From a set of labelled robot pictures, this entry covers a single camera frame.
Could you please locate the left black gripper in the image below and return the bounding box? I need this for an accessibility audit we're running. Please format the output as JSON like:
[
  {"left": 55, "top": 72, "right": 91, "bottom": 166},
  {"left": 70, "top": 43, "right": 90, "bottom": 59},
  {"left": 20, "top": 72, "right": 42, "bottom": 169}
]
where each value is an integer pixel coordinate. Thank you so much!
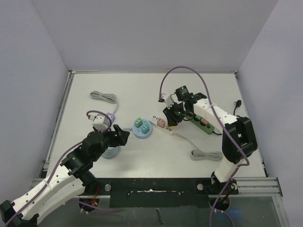
[{"left": 92, "top": 124, "right": 129, "bottom": 161}]

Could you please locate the pink plug adapter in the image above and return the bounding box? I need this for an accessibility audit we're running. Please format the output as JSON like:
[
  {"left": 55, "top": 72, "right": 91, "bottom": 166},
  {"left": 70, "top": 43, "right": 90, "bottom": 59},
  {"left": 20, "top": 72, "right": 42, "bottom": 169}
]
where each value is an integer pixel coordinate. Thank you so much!
[
  {"left": 200, "top": 117, "right": 209, "bottom": 125},
  {"left": 157, "top": 118, "right": 166, "bottom": 128}
]

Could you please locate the green plug adapter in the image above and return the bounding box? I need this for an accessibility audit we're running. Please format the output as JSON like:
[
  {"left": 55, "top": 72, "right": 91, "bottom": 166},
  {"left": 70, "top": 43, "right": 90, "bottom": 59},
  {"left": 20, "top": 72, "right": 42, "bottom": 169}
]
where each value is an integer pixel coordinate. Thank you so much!
[
  {"left": 134, "top": 117, "right": 143, "bottom": 128},
  {"left": 195, "top": 115, "right": 201, "bottom": 121}
]

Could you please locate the teal plug adapter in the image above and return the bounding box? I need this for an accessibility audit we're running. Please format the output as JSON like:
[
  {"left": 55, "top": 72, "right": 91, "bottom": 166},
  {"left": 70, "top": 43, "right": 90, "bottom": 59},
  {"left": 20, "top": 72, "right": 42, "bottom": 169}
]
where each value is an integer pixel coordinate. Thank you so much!
[{"left": 141, "top": 123, "right": 150, "bottom": 134}]

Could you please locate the green power strip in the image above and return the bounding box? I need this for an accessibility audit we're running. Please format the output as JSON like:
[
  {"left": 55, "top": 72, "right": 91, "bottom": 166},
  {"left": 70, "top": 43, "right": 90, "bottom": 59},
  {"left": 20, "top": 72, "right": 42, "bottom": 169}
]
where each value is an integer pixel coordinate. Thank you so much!
[{"left": 184, "top": 114, "right": 214, "bottom": 135}]

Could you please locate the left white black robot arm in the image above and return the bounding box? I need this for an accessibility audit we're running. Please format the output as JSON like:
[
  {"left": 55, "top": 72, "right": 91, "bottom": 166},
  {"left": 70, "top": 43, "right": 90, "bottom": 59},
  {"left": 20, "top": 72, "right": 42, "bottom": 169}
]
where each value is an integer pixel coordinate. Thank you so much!
[{"left": 0, "top": 124, "right": 130, "bottom": 227}]

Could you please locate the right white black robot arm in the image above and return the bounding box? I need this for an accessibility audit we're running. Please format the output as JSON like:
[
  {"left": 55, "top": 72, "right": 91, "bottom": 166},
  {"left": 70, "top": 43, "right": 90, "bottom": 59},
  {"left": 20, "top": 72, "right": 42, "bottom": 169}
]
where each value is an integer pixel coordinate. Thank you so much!
[{"left": 159, "top": 86, "right": 258, "bottom": 193}]

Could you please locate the round blue power strip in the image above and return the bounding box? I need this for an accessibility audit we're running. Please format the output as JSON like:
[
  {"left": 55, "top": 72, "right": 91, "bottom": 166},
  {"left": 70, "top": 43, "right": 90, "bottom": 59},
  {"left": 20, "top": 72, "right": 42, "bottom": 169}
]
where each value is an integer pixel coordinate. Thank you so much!
[{"left": 132, "top": 117, "right": 152, "bottom": 139}]

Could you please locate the purple power strip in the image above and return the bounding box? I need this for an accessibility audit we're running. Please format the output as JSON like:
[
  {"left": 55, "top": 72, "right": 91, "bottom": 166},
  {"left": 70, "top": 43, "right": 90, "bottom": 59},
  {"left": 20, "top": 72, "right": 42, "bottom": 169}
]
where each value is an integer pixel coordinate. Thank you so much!
[{"left": 106, "top": 113, "right": 116, "bottom": 122}]

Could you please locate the white power strip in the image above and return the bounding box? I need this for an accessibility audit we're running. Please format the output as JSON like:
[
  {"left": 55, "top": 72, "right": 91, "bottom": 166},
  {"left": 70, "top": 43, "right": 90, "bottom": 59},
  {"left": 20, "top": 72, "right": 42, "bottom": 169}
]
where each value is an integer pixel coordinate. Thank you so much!
[{"left": 150, "top": 115, "right": 176, "bottom": 136}]

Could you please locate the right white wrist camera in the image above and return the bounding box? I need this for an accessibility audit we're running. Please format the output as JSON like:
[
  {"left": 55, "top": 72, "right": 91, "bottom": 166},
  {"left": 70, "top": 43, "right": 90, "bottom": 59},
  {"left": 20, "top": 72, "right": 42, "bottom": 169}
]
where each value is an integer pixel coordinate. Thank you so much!
[{"left": 158, "top": 93, "right": 175, "bottom": 109}]

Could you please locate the coiled blue power cable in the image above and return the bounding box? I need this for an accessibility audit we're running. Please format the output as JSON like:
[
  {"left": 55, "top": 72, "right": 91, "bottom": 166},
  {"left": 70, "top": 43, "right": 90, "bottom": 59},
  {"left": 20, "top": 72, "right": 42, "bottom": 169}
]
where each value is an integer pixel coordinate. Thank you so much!
[{"left": 101, "top": 127, "right": 133, "bottom": 160}]

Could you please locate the grey bundled cable top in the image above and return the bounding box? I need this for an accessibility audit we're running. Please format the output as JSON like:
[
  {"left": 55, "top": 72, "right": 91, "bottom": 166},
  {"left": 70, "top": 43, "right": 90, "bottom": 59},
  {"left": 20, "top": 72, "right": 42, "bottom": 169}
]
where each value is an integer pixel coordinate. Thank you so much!
[{"left": 89, "top": 90, "right": 118, "bottom": 114}]

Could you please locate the white bundled cable right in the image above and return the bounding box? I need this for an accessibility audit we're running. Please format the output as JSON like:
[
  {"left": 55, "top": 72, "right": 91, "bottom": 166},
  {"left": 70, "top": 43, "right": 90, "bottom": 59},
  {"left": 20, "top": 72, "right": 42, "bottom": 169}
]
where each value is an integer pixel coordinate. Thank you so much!
[{"left": 175, "top": 132, "right": 224, "bottom": 161}]

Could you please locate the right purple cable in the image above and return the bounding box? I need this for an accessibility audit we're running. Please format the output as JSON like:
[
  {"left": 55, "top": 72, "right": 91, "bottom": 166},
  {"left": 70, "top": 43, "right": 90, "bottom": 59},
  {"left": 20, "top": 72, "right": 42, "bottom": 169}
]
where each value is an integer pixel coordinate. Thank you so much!
[{"left": 158, "top": 66, "right": 250, "bottom": 227}]

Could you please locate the purple cable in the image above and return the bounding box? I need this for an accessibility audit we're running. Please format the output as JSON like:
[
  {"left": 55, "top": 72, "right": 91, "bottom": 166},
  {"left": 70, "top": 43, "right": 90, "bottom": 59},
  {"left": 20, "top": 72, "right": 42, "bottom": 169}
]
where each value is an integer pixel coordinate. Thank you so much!
[
  {"left": 158, "top": 66, "right": 250, "bottom": 227},
  {"left": 4, "top": 110, "right": 120, "bottom": 227}
]

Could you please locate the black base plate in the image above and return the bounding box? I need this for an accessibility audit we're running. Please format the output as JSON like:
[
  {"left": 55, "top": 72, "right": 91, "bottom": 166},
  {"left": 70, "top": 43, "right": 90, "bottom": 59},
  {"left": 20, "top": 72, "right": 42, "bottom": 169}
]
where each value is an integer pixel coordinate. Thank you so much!
[{"left": 80, "top": 178, "right": 239, "bottom": 209}]

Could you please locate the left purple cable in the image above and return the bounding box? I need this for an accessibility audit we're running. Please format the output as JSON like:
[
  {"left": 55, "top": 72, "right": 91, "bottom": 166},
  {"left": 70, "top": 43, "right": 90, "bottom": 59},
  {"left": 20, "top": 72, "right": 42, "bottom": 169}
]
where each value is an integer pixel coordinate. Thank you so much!
[{"left": 4, "top": 110, "right": 120, "bottom": 227}]

